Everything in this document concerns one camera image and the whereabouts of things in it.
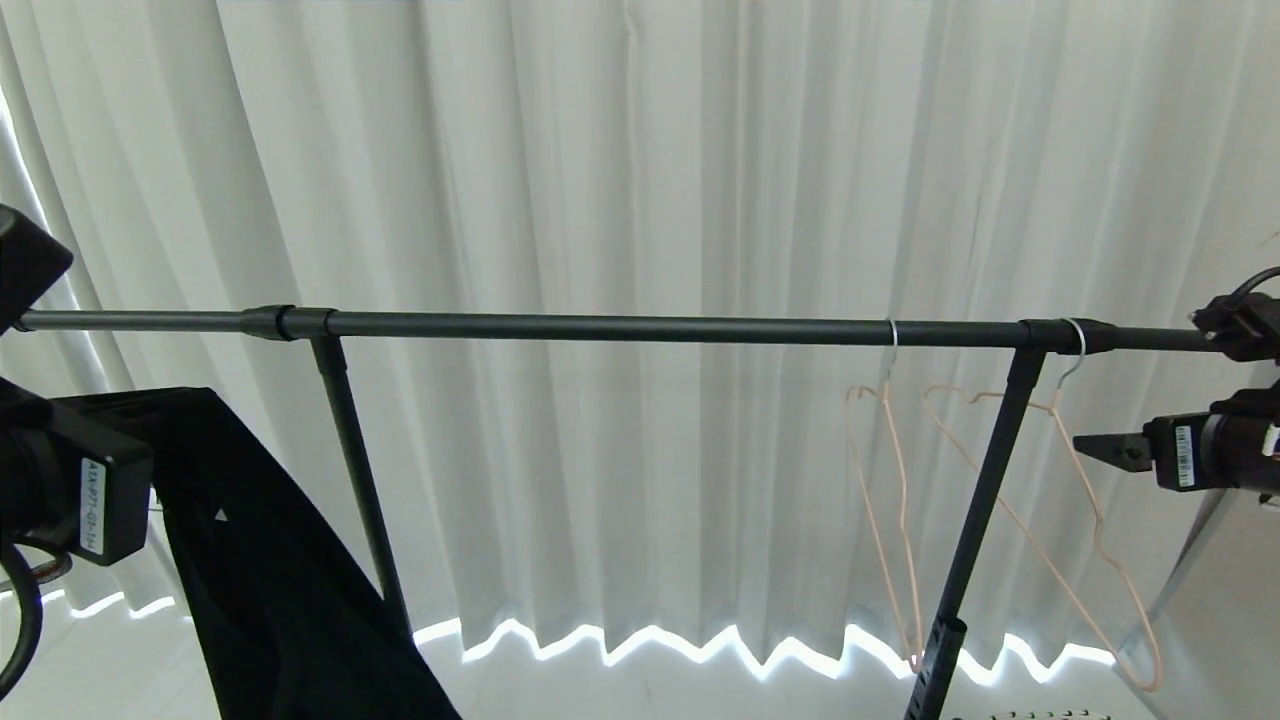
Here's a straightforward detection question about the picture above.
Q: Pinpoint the black cable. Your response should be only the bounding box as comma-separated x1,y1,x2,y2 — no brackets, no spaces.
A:
1222,265,1280,306
0,540,46,701

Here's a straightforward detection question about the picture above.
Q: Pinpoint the pink clothes hanger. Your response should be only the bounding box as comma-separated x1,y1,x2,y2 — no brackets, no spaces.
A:
922,318,1163,693
845,320,926,673

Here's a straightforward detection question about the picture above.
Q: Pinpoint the white curtain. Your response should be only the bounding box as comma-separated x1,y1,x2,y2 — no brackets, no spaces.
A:
0,0,1280,691

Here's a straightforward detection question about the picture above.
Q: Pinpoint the black garment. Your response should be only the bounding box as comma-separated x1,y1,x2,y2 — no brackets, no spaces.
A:
150,387,463,720

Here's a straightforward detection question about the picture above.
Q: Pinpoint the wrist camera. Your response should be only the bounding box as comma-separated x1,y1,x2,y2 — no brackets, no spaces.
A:
0,205,74,333
1190,293,1280,363

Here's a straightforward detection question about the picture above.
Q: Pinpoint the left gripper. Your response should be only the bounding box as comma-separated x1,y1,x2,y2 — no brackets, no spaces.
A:
0,395,156,567

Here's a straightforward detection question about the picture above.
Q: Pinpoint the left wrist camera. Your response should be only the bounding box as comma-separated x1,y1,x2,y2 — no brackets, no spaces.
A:
0,205,74,333

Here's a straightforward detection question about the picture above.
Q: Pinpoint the black clothes rack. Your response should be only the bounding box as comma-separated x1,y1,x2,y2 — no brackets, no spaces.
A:
15,305,1241,720

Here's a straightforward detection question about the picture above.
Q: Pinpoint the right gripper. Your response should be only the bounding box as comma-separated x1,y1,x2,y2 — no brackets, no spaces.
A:
1073,410,1280,493

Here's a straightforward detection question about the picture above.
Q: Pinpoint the white laundry basket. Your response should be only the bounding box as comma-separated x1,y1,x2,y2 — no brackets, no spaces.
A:
950,708,1111,720

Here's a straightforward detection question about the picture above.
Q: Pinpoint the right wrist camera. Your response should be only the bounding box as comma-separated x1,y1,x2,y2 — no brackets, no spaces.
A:
1190,293,1280,363

